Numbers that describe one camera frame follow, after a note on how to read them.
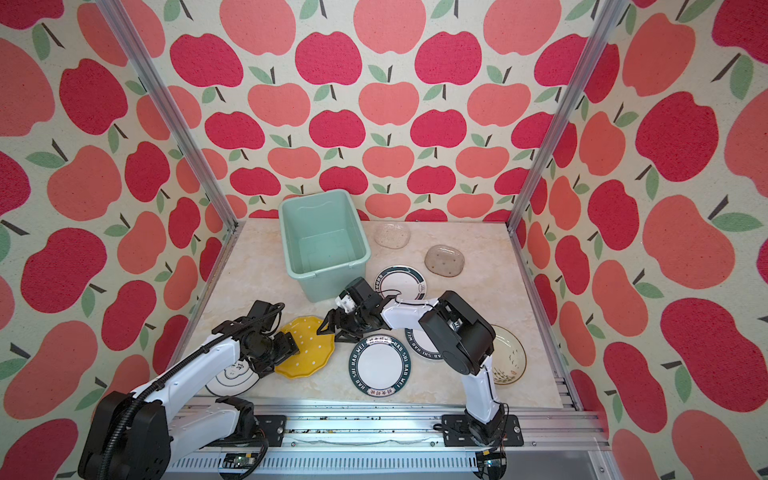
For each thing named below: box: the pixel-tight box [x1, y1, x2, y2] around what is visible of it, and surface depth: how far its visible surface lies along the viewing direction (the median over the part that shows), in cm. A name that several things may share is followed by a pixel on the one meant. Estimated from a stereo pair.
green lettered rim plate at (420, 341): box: [404, 328, 444, 359], surface depth 90 cm
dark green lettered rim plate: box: [349, 334, 412, 398], surface depth 86 cm
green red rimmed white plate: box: [375, 265, 427, 301], surface depth 106 cm
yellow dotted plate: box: [274, 316, 335, 379], surface depth 88 cm
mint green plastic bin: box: [278, 189, 372, 303], surface depth 110 cm
